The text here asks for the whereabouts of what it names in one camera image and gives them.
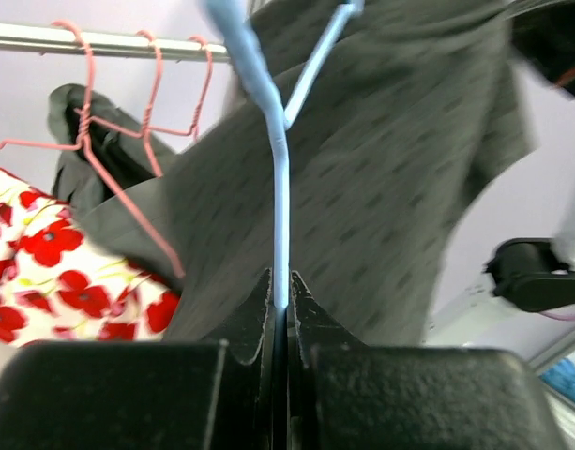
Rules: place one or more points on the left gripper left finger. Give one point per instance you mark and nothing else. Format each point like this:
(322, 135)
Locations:
(208, 394)

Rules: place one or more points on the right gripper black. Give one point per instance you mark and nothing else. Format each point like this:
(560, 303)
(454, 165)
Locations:
(543, 34)

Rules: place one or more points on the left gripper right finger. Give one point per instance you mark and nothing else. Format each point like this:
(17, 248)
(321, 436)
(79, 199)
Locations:
(347, 395)

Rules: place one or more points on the dark grey dotted skirt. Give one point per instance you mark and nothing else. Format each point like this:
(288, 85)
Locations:
(414, 112)

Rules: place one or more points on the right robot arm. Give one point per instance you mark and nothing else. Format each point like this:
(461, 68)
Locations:
(537, 275)

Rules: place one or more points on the red poppy white skirt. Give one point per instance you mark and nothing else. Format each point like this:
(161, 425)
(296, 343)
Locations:
(57, 285)

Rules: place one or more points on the blue plastic basket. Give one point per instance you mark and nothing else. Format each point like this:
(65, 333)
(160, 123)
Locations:
(561, 378)

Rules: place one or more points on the clothes rack silver white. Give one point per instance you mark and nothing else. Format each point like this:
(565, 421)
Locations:
(54, 39)

